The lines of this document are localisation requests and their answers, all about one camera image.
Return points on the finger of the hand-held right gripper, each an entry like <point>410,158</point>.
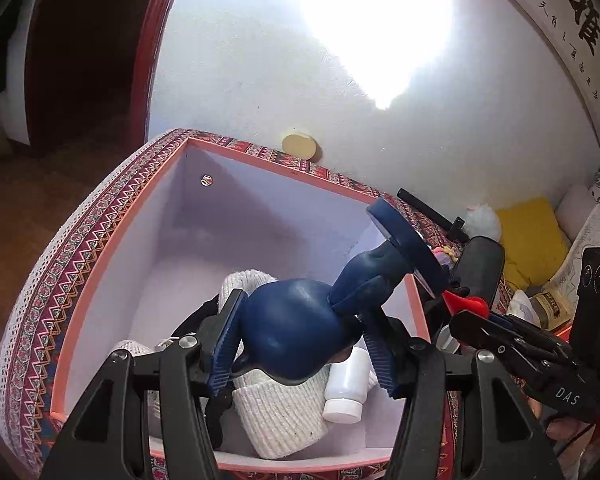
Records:
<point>510,345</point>
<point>520,327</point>

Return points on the calligraphy wall scroll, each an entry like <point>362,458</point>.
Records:
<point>580,35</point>

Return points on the white bolster pillow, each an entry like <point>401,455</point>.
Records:
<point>572,210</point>

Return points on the orange storage box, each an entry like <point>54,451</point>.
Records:
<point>260,210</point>

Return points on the white knit hat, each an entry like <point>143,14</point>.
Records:
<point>280,420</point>

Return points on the black cylinder bag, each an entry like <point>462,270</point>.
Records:
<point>477,265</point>

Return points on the black stick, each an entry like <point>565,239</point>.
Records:
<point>425,205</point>

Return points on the dark blue rubber bulb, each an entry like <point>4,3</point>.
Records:
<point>290,330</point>

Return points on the dark red door frame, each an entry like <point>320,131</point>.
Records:
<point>147,60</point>

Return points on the pink and purple toy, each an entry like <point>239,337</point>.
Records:
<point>442,256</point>

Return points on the white plush with checkered patch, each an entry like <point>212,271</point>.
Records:
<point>520,305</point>

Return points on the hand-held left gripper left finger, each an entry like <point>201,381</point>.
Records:
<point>225,345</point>

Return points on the round white plush cushion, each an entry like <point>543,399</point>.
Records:
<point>482,220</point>

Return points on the yellow cushion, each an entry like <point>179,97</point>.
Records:
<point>530,240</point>

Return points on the kraft paper pouch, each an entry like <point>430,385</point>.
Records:
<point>550,305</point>

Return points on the round pale yellow box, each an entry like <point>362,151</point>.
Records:
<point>300,145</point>

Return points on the patterned red storage box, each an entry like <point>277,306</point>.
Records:
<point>35,310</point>

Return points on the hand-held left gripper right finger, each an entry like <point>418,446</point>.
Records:
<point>380,355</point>

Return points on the white plastic bottle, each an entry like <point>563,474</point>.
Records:
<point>347,380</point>

